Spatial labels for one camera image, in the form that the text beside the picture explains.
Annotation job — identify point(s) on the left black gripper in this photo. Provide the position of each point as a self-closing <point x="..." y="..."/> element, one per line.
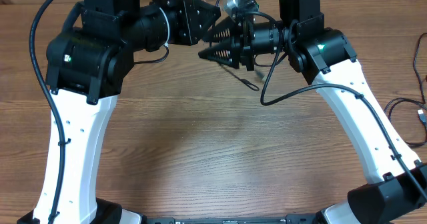
<point x="190" y="32"/>

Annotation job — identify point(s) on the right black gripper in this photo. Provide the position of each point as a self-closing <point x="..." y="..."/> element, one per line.
<point x="241" y="33"/>

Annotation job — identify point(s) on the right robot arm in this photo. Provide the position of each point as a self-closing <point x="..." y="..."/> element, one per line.
<point x="395" y="175"/>

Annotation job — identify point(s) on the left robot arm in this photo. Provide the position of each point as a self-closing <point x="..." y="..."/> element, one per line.
<point x="86" y="65"/>

